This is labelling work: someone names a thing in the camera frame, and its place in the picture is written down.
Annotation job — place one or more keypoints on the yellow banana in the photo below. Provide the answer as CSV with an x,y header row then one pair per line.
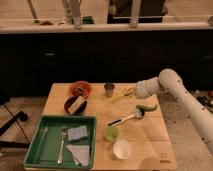
x,y
126,92

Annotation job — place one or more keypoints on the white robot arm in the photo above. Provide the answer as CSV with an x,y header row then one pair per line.
x,y
169,81

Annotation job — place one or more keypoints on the small metal cup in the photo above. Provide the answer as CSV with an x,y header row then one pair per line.
x,y
109,89

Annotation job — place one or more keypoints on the orange bowl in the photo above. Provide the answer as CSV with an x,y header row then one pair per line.
x,y
80,88

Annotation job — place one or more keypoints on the wooden block sponge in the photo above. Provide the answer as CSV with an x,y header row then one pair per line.
x,y
77,104

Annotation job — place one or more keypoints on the dark red bowl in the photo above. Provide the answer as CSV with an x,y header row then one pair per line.
x,y
70,101

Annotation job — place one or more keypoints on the green chili pepper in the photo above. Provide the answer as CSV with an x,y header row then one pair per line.
x,y
147,108

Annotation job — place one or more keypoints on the blue sponge cloth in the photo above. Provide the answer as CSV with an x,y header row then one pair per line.
x,y
77,133

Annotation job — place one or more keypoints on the silver fork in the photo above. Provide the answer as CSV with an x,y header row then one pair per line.
x,y
63,137

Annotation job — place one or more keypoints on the white plastic cup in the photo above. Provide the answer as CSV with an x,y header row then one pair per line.
x,y
122,149

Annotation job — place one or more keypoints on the grey folded cloth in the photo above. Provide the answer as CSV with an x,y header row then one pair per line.
x,y
80,154

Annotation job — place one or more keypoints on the black stand leg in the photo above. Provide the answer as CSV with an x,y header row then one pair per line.
x,y
20,116

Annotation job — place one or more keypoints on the green plastic tray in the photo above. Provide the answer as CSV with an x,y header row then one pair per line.
x,y
45,145

